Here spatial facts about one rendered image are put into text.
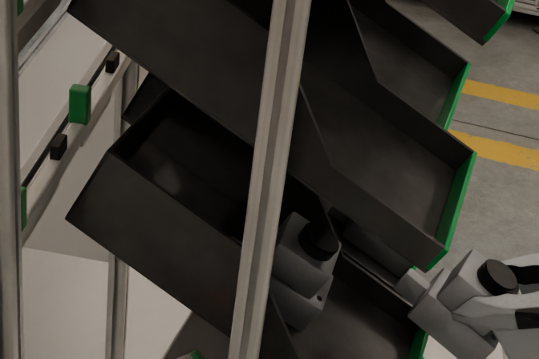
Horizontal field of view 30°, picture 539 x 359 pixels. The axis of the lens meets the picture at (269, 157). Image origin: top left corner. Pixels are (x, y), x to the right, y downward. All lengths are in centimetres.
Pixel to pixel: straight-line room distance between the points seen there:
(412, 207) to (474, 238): 242
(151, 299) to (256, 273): 70
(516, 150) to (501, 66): 67
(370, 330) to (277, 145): 26
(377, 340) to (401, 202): 17
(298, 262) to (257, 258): 8
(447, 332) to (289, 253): 14
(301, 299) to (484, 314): 13
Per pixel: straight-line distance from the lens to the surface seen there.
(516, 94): 400
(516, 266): 78
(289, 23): 56
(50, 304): 134
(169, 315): 132
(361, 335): 80
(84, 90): 81
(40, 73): 186
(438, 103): 83
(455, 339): 77
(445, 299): 76
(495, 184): 339
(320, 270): 72
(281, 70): 57
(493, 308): 73
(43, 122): 171
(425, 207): 69
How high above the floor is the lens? 173
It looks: 32 degrees down
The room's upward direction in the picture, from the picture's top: 8 degrees clockwise
